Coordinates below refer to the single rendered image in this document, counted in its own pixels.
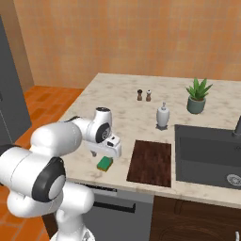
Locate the grey dishwasher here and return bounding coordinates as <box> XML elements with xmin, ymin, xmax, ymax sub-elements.
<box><xmin>71</xmin><ymin>182</ymin><xmax>155</xmax><ymax>241</ymax></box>

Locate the dark grey tap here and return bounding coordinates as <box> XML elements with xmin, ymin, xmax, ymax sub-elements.
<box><xmin>232</xmin><ymin>115</ymin><xmax>241</xmax><ymax>137</ymax></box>

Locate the white soap dispenser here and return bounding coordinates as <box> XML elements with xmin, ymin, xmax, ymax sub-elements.
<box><xmin>155</xmin><ymin>101</ymin><xmax>170</xmax><ymax>131</ymax></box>

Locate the green plant in grey pot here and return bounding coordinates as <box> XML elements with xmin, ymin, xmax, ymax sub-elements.
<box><xmin>185</xmin><ymin>77</ymin><xmax>214</xmax><ymax>115</ymax></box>

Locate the green and yellow sponge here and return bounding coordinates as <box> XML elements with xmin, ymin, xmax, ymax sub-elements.
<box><xmin>96</xmin><ymin>156</ymin><xmax>114</xmax><ymax>172</ymax></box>

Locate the dark grey sink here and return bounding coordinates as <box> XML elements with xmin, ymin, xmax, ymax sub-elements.
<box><xmin>174</xmin><ymin>123</ymin><xmax>241</xmax><ymax>191</ymax></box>

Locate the dark grey fridge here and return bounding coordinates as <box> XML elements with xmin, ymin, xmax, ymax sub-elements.
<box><xmin>0</xmin><ymin>15</ymin><xmax>33</xmax><ymax>147</ymax></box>

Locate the black dishwasher handle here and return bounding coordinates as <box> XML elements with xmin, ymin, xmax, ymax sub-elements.
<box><xmin>93</xmin><ymin>201</ymin><xmax>137</xmax><ymax>214</ymax></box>

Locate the dark wooden cutting board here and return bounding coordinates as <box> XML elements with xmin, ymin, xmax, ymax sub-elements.
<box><xmin>126</xmin><ymin>139</ymin><xmax>173</xmax><ymax>188</ymax></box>

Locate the dark wooden cupboard door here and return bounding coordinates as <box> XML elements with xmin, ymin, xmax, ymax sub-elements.
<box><xmin>149</xmin><ymin>195</ymin><xmax>241</xmax><ymax>241</ymax></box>

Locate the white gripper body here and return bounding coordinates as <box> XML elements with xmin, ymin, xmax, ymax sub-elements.
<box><xmin>86</xmin><ymin>140</ymin><xmax>122</xmax><ymax>159</ymax></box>

